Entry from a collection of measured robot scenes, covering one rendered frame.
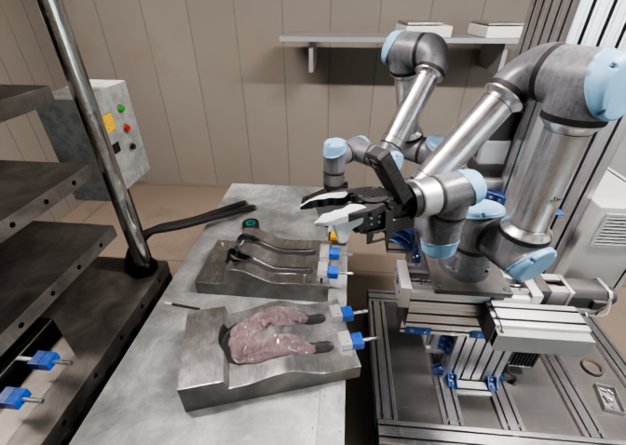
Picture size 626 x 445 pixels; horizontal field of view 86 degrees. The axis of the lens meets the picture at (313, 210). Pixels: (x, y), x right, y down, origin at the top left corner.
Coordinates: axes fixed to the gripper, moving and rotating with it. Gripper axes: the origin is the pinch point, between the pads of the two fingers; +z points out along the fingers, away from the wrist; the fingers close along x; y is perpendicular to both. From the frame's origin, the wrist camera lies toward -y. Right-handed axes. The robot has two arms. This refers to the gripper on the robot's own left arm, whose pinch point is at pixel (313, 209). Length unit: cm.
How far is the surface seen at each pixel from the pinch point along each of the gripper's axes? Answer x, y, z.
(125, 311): 67, 58, 52
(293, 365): 16, 54, 3
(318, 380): 15, 61, -4
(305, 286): 45, 52, -11
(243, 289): 56, 54, 9
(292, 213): 104, 52, -25
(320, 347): 22, 58, -8
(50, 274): 61, 33, 65
